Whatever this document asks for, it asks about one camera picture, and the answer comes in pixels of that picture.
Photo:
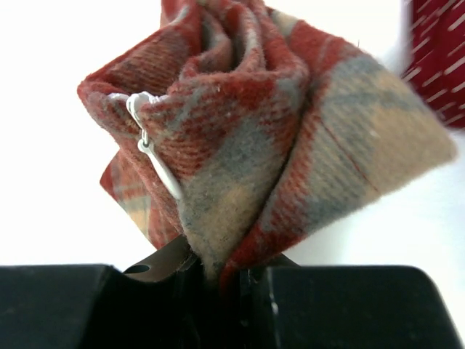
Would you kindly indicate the red beige plaid skirt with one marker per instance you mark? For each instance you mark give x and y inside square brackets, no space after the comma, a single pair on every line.
[245,130]

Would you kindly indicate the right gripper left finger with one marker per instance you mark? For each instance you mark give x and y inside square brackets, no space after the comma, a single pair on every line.
[156,303]

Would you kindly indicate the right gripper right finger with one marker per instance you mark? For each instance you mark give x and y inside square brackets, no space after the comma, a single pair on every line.
[285,305]

